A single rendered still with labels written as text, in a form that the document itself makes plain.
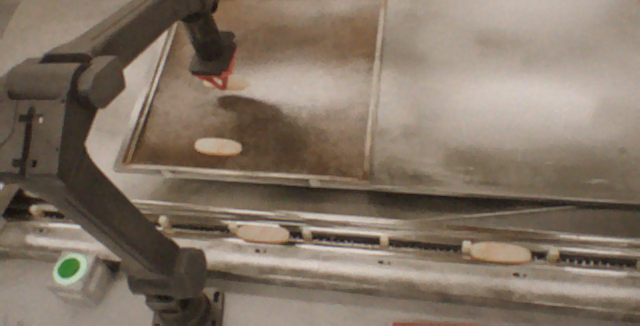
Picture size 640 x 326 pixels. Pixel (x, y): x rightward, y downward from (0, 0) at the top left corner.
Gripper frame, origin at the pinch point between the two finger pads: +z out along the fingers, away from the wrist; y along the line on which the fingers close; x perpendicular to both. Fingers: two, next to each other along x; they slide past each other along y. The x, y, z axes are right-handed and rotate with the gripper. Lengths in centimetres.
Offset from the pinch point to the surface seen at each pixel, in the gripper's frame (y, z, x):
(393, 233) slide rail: -25.3, 7.9, -37.6
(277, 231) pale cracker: -28.4, 6.6, -16.8
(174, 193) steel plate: -21.5, 11.9, 8.5
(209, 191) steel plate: -20.0, 12.0, 1.2
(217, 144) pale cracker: -13.1, 4.0, -1.0
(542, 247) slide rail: -24, 8, -63
